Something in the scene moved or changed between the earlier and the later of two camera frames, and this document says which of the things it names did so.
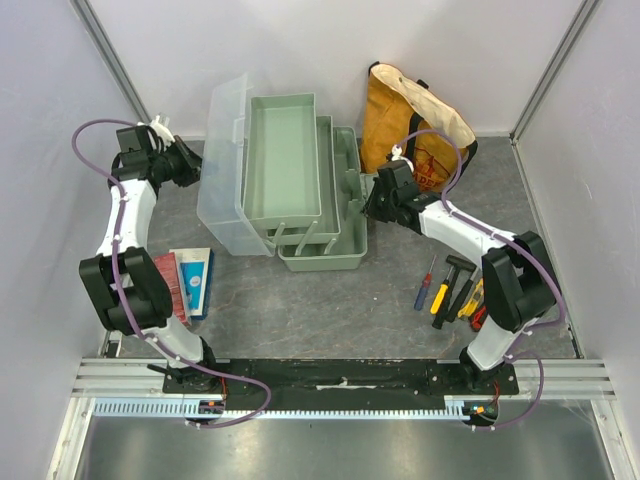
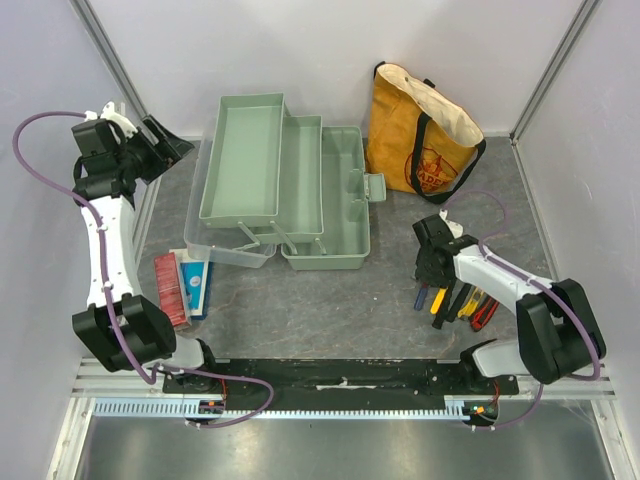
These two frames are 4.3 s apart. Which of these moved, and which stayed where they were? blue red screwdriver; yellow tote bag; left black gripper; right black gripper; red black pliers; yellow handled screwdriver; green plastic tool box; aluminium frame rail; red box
Moved: green plastic tool box; left black gripper; right black gripper
Stayed: blue red screwdriver; aluminium frame rail; yellow tote bag; yellow handled screwdriver; red black pliers; red box
